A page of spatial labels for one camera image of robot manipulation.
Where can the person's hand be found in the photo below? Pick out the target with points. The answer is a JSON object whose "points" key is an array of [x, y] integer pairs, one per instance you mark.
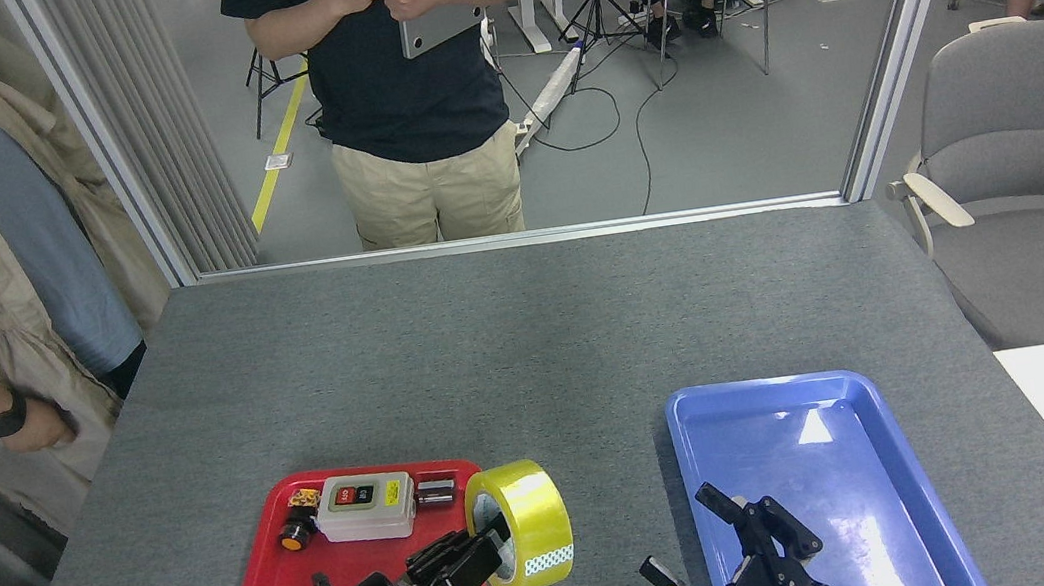
{"points": [[36, 430]]}

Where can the silver rail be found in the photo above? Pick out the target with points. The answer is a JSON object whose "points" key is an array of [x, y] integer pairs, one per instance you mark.
{"points": [[525, 237]]}

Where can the black stool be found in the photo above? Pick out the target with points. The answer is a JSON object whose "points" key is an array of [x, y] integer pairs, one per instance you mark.
{"points": [[258, 65]]}

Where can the silver cylinder part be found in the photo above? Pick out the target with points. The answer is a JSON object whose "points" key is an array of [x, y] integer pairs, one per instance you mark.
{"points": [[435, 492]]}

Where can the black orange push button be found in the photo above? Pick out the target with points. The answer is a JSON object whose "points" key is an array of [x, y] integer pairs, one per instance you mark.
{"points": [[296, 529]]}

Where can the blue plastic tray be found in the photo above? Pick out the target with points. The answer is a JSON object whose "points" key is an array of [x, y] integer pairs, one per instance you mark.
{"points": [[861, 490]]}

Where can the yellow tape roll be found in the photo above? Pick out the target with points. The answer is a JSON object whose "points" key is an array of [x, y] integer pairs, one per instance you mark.
{"points": [[536, 513]]}

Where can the grey office chair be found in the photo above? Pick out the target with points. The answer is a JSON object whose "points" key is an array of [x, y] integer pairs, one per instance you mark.
{"points": [[1011, 97]]}

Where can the black wristwatch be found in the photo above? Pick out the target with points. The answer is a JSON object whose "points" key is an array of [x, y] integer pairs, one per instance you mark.
{"points": [[6, 419]]}

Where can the white switch box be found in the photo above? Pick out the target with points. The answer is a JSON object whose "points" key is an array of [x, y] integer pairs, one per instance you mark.
{"points": [[370, 520]]}

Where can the white stand on wheels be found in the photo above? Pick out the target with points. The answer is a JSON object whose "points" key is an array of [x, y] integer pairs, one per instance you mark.
{"points": [[547, 98]]}

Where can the person's right forearm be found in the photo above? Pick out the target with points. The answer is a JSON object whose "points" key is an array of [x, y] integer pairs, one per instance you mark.
{"points": [[291, 29]]}

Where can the white desk leg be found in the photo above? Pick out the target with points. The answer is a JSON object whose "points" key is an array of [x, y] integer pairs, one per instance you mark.
{"points": [[531, 19]]}

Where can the silver post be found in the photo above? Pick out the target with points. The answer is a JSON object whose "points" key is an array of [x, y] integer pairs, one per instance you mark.
{"points": [[902, 41], [109, 146]]}

